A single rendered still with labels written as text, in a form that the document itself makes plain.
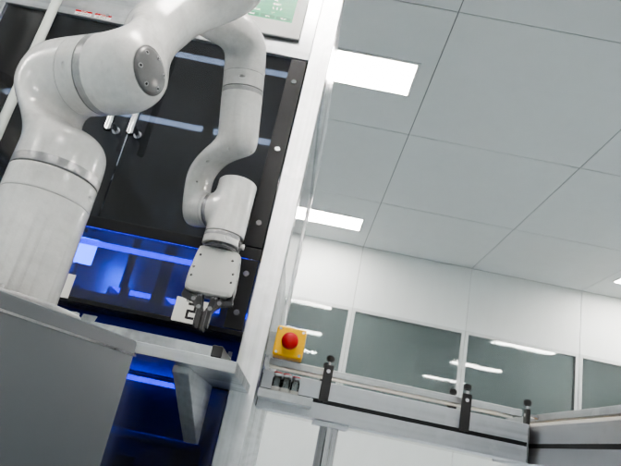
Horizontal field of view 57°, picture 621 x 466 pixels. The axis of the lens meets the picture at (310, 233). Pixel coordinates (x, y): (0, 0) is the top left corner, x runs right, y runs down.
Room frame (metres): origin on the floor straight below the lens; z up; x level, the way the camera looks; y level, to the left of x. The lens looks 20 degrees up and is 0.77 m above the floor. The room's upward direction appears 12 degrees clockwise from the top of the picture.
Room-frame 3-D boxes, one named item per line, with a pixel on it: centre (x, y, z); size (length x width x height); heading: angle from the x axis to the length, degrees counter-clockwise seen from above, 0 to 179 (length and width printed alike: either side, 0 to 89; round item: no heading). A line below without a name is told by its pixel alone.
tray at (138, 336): (1.30, 0.25, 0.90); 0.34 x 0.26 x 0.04; 178
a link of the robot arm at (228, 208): (1.16, 0.18, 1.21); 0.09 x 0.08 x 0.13; 64
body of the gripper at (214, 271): (1.16, 0.18, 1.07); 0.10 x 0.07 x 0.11; 88
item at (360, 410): (1.54, -0.30, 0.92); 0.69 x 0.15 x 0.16; 88
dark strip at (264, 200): (1.39, 0.14, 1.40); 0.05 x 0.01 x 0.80; 88
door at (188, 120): (1.40, 0.33, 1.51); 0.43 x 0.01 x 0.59; 88
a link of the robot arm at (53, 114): (0.77, 0.40, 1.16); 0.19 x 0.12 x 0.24; 64
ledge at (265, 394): (1.45, -0.02, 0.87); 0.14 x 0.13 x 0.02; 178
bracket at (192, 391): (1.22, 0.17, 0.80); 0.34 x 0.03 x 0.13; 178
